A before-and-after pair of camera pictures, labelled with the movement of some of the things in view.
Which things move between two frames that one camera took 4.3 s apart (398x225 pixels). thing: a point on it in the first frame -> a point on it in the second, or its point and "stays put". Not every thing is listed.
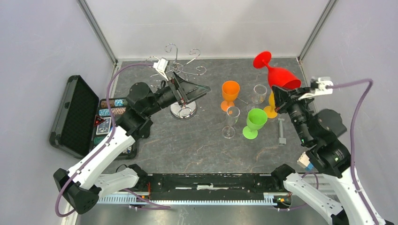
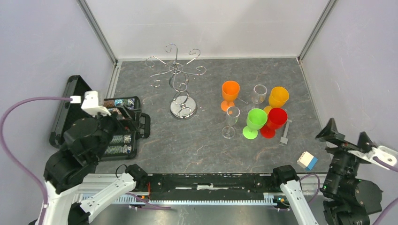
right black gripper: (290, 97) -> (330, 131)
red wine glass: (280, 78) -> (277, 117)
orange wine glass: (230, 90) stays put
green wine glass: (256, 118) stays put
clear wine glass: (233, 113) stays put
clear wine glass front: (259, 93) stays put
